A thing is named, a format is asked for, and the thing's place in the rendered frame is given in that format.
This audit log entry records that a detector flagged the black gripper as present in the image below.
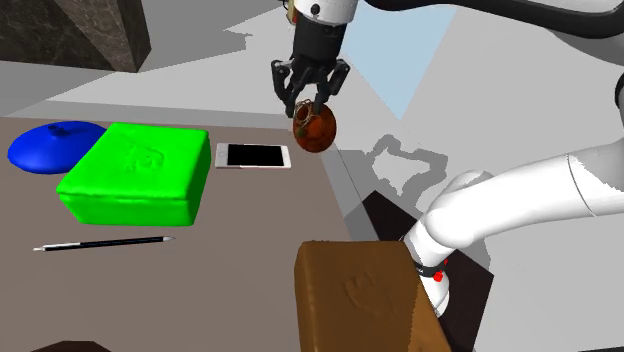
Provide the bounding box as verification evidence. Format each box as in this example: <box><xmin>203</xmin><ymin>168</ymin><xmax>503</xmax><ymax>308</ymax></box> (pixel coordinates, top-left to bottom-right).
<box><xmin>270</xmin><ymin>14</ymin><xmax>352</xmax><ymax>119</ymax></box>

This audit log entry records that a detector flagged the brown round vase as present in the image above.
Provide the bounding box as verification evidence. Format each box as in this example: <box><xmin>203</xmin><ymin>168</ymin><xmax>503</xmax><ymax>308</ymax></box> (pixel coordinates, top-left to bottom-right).
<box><xmin>292</xmin><ymin>99</ymin><xmax>338</xmax><ymax>154</ymax></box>

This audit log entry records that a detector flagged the white smartphone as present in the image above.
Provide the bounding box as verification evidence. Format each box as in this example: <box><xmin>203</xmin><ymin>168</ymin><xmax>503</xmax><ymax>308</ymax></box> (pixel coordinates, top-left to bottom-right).
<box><xmin>214</xmin><ymin>142</ymin><xmax>293</xmax><ymax>170</ymax></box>

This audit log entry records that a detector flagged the green box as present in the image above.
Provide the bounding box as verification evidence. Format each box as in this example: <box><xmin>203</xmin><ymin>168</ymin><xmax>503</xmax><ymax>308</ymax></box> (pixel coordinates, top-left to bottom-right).
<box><xmin>55</xmin><ymin>122</ymin><xmax>211</xmax><ymax>227</ymax></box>

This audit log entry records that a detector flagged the brown box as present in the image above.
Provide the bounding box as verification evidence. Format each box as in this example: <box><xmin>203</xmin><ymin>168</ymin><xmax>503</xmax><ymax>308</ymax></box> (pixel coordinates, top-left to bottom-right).
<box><xmin>293</xmin><ymin>239</ymin><xmax>453</xmax><ymax>352</ymax></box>

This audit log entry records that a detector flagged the dark stone block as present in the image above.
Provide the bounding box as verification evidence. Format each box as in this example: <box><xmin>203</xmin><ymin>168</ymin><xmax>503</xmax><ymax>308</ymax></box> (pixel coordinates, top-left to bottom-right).
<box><xmin>0</xmin><ymin>0</ymin><xmax>153</xmax><ymax>74</ymax></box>

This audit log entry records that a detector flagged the black pencil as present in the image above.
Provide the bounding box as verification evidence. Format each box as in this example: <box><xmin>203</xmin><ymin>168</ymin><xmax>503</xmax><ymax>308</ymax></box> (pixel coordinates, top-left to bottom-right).
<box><xmin>32</xmin><ymin>235</ymin><xmax>176</xmax><ymax>253</ymax></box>

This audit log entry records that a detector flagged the blue domed lid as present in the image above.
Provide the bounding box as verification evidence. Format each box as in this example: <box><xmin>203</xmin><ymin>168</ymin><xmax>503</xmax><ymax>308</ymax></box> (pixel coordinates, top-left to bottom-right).
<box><xmin>7</xmin><ymin>120</ymin><xmax>108</xmax><ymax>176</ymax></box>

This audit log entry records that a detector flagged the dark robot stand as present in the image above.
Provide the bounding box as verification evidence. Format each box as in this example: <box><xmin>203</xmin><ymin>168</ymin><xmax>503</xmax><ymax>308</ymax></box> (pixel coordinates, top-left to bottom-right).
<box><xmin>362</xmin><ymin>189</ymin><xmax>495</xmax><ymax>352</ymax></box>

